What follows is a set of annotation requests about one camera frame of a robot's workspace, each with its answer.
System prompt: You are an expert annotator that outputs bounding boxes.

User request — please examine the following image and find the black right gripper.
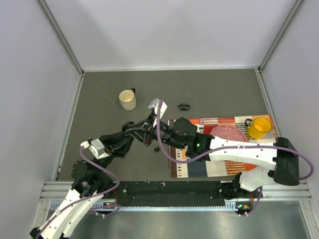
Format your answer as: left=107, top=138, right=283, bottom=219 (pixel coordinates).
left=127, top=113, right=186, bottom=150

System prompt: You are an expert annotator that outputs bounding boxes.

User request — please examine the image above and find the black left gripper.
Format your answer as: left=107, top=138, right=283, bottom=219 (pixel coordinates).
left=94, top=129, right=135, bottom=176

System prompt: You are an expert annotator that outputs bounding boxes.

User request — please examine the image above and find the glossy black gold-trim charging case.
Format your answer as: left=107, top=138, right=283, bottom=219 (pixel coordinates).
left=122, top=121, right=135, bottom=136

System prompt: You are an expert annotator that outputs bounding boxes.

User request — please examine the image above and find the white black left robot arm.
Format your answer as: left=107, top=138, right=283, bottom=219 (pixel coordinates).
left=30, top=132, right=134, bottom=239

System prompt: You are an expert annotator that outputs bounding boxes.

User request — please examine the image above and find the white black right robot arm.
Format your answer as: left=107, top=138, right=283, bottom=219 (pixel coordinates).
left=122, top=117, right=300, bottom=197

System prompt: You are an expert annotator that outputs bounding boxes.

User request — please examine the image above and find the cream dimpled ceramic mug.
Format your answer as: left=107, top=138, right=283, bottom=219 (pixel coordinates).
left=119, top=88, right=137, bottom=111

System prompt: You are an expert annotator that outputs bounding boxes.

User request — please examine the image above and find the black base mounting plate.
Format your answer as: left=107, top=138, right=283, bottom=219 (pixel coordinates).
left=116, top=181, right=262, bottom=207

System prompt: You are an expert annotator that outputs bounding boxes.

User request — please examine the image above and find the colourful patchwork placemat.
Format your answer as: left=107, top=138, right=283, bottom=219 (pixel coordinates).
left=170, top=115, right=278, bottom=178

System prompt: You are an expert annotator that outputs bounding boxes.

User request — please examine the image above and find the pink dotted plate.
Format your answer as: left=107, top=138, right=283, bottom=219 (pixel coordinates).
left=210, top=125, right=248, bottom=142

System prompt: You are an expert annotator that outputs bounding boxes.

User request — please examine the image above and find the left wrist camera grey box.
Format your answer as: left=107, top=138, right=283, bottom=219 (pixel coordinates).
left=89, top=139, right=109, bottom=159

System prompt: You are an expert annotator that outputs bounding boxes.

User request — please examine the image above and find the yellow mug black handle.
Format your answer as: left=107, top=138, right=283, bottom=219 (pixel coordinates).
left=245, top=117, right=272, bottom=139

